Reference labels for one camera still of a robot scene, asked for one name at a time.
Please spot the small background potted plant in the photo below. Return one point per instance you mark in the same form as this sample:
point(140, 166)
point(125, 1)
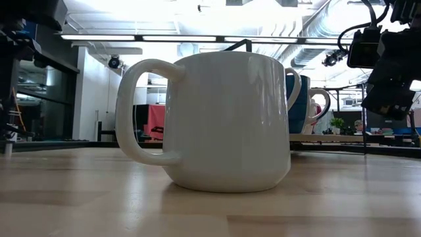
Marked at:
point(337, 123)

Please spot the large white mug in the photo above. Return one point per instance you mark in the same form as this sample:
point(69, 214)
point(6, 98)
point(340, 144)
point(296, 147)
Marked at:
point(227, 121)

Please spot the black ceiling spotlight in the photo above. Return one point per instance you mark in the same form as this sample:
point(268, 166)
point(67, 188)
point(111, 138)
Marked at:
point(332, 57)
point(114, 62)

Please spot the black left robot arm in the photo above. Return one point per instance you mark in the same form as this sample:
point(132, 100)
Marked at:
point(33, 13)

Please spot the silver ventilation duct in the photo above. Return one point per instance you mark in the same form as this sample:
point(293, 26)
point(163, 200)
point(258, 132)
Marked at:
point(315, 29)

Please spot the black rail light strips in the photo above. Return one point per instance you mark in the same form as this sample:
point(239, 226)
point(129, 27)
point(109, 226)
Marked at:
point(98, 37)

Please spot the black rack wooden shelf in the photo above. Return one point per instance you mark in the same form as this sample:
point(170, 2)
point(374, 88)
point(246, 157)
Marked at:
point(325, 138)

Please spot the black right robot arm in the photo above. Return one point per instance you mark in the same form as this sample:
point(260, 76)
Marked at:
point(408, 10)

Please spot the red white patterned mug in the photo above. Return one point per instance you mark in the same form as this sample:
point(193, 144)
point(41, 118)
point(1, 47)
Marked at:
point(297, 86)

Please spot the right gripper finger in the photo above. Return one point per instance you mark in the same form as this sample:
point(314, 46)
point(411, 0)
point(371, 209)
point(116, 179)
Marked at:
point(388, 98)

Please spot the black table frame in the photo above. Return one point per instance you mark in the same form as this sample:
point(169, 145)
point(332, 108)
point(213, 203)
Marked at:
point(65, 144)

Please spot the computer monitor blue screen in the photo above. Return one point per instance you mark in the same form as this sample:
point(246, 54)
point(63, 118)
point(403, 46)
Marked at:
point(29, 31)

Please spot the blue mug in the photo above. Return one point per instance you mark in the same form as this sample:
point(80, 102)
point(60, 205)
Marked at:
point(297, 115)

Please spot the red partition panel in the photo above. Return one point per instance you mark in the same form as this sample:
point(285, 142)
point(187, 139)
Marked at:
point(154, 121)

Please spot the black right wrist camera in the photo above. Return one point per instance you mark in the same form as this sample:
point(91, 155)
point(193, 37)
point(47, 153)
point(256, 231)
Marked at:
point(363, 49)

